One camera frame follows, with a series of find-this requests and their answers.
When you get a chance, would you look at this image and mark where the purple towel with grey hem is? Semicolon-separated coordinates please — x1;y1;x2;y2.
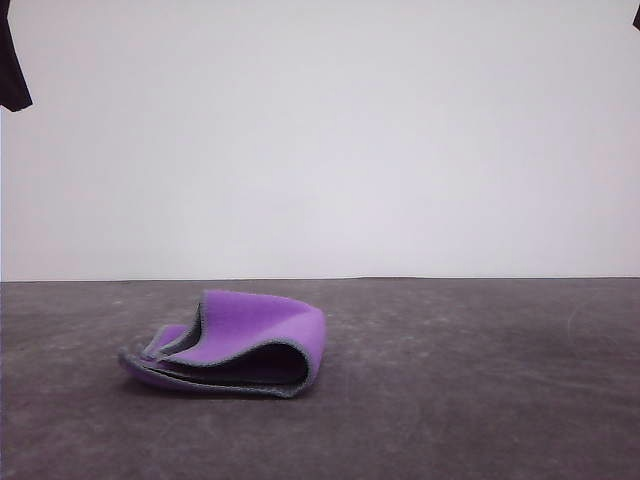
117;288;329;400

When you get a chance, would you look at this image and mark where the grey table cloth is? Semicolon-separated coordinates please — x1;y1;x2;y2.
0;275;640;480

